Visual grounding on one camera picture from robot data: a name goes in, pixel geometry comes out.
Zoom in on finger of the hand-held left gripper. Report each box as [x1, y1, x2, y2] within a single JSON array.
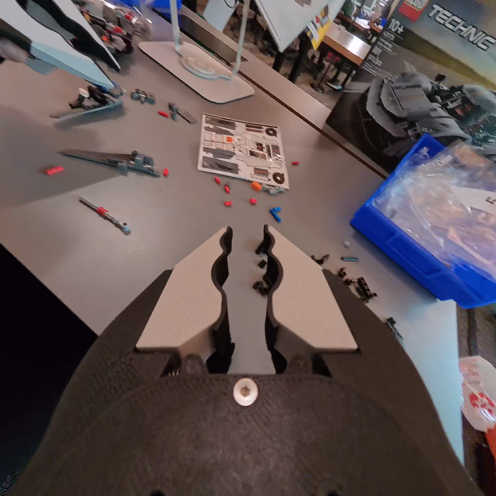
[[0, 0, 116, 89], [52, 0, 121, 73]]

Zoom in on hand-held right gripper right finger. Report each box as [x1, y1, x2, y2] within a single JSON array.
[[263, 225, 359, 353]]

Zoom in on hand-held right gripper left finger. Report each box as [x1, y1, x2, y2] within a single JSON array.
[[136, 227, 234, 355]]

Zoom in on grey lego axle red bush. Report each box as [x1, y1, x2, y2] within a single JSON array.
[[77, 196, 131, 235]]

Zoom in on dark grey lego wing assembly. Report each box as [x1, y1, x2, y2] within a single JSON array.
[[60, 149, 162, 177]]

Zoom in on partly built lego car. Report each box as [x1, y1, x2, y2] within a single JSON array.
[[77, 0, 152, 56]]

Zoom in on pile of black lego pieces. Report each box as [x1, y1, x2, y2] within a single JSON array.
[[253, 237, 404, 338]]

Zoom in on grey lego wing blue pins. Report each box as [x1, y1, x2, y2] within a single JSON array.
[[48, 87, 127, 119]]

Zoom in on cluster of grey lego pieces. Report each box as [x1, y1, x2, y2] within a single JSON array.
[[130, 88, 198, 125]]

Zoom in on lego sticker sheet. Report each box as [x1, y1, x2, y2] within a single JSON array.
[[197, 113, 290, 191]]

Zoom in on lego instruction booklet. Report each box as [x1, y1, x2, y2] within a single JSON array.
[[254, 0, 346, 53]]

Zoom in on dark lego set box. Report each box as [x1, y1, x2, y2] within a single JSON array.
[[325, 0, 496, 176]]

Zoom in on blue plastic bin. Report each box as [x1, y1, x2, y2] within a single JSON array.
[[350, 134, 496, 310]]

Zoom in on white book stand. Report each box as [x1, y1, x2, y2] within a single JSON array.
[[138, 0, 255, 104]]

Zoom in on person's dark clothing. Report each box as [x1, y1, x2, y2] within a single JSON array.
[[0, 243, 98, 489]]

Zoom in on clear plastic bag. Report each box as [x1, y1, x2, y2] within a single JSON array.
[[371, 140, 496, 280]]

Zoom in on white plastic bag red print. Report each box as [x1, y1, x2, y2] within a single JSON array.
[[459, 356, 496, 433]]

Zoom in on yellow and blue box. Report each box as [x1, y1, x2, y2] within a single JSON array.
[[305, 15, 335, 52]]

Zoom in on wooden table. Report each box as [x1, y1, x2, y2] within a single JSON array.
[[321, 22, 373, 67]]

